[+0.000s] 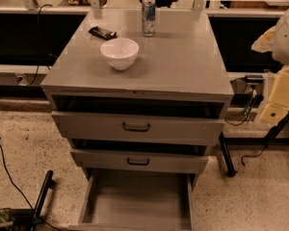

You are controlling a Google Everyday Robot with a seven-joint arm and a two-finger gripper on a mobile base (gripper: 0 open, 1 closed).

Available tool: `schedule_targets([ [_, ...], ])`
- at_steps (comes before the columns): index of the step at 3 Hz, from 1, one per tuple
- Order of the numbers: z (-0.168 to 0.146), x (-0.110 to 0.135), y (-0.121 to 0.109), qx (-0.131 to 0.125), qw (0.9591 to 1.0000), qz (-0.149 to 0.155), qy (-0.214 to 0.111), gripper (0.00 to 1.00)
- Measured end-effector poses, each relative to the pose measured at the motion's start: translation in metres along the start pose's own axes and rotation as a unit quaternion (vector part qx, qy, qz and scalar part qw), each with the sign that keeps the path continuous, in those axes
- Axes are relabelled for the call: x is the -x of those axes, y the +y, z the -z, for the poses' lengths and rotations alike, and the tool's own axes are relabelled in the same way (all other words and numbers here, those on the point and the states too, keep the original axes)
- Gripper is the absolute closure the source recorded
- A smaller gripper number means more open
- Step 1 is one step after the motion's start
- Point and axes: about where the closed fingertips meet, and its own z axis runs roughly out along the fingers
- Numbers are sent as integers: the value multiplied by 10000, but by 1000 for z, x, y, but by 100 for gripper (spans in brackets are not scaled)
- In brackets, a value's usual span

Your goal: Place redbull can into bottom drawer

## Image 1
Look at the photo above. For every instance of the dark snack bar wrapper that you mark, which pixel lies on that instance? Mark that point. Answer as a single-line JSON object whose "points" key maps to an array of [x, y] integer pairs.
{"points": [[102, 33]]}

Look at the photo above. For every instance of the grey top drawer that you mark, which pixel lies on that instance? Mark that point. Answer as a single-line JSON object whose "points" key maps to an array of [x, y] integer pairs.
{"points": [[138, 128]]}

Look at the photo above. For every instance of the grey middle drawer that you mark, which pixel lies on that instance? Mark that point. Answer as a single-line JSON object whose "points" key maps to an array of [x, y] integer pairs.
{"points": [[127, 160]]}

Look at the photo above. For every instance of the black stand leg left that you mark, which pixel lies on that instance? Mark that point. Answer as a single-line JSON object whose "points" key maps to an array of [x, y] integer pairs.
{"points": [[47, 184]]}

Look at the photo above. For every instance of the silver blue redbull can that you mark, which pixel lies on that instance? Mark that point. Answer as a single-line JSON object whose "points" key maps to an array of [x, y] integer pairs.
{"points": [[148, 13]]}

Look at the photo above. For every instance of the grey open bottom drawer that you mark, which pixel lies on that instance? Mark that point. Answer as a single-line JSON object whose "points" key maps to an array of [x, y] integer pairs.
{"points": [[125, 200]]}

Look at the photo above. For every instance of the grey drawer cabinet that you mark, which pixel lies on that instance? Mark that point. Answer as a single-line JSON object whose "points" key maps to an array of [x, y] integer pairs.
{"points": [[179, 72]]}

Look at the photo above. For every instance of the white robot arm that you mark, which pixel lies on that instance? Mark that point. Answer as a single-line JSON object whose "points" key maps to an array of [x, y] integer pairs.
{"points": [[276, 41]]}

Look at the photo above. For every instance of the black table leg right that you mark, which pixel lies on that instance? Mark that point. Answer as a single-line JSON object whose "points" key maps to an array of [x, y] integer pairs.
{"points": [[231, 172]]}

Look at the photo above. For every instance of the white ceramic bowl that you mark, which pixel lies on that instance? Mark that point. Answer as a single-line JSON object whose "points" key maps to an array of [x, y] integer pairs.
{"points": [[120, 53]]}

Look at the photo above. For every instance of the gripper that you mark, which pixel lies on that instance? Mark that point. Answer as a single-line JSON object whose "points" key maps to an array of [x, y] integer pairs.
{"points": [[287, 38]]}

